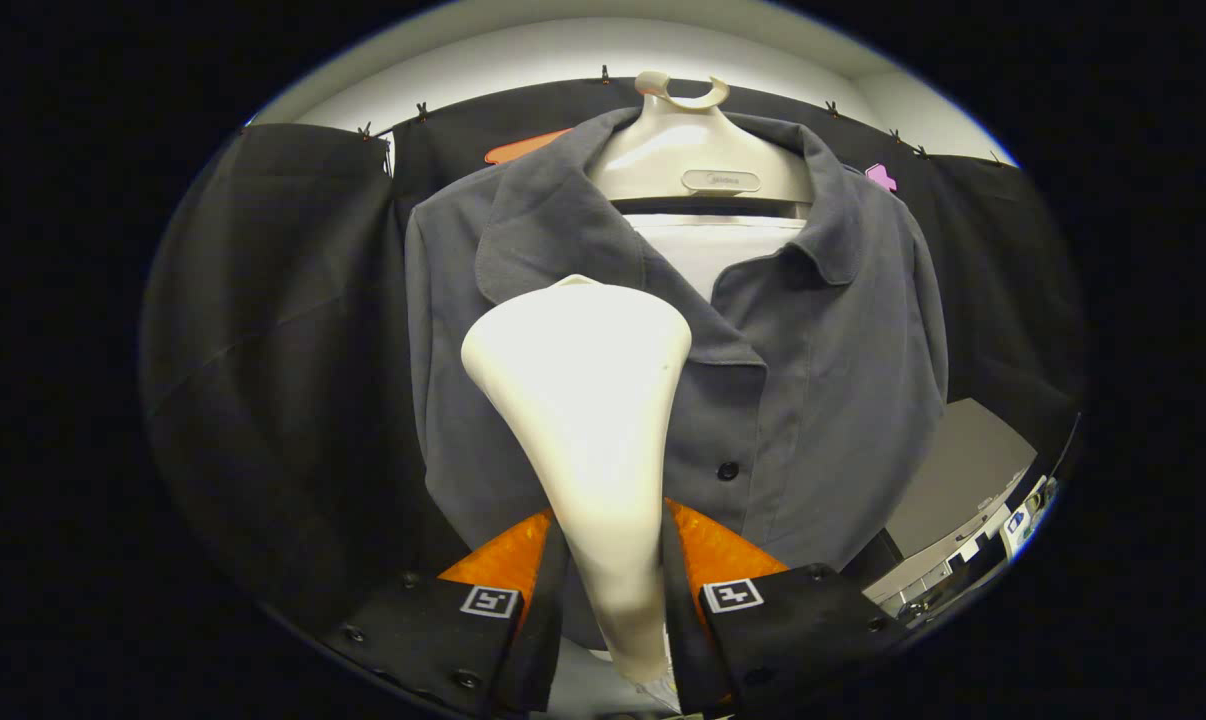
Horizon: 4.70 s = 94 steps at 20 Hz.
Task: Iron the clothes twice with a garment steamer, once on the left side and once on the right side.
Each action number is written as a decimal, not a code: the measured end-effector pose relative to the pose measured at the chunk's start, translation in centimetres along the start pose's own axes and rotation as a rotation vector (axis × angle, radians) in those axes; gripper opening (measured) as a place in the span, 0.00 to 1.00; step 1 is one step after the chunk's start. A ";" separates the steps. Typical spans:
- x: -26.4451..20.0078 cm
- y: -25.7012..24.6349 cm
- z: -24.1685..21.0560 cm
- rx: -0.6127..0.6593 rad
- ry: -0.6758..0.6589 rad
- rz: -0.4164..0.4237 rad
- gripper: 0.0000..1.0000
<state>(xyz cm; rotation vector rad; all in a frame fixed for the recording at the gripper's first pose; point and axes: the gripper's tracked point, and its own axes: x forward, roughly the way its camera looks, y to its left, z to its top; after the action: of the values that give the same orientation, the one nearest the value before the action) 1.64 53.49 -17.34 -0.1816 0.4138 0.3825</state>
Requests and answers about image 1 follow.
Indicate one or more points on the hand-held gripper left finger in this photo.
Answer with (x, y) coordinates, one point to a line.
(543, 630)

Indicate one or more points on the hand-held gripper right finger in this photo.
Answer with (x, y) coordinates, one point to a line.
(685, 640)

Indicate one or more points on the grey button shirt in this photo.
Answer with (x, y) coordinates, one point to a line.
(833, 400)

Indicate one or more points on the cream garment hanger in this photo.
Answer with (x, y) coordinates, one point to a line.
(683, 140)

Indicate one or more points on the grey cabinet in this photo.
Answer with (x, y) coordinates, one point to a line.
(963, 460)

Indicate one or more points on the white desk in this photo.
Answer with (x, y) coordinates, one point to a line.
(1018, 525)

